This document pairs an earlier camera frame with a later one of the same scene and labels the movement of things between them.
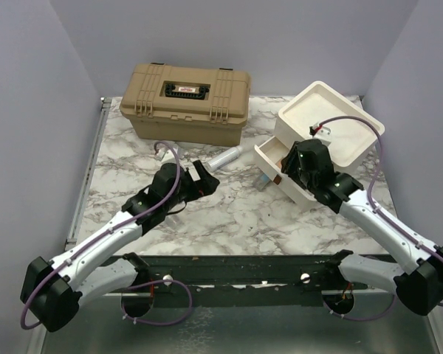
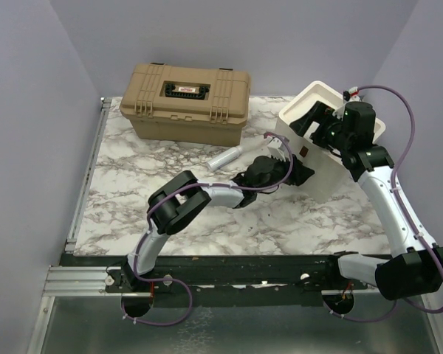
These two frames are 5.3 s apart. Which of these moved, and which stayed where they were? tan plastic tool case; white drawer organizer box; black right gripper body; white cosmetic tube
Moved: black right gripper body
Stayed: tan plastic tool case; white cosmetic tube; white drawer organizer box
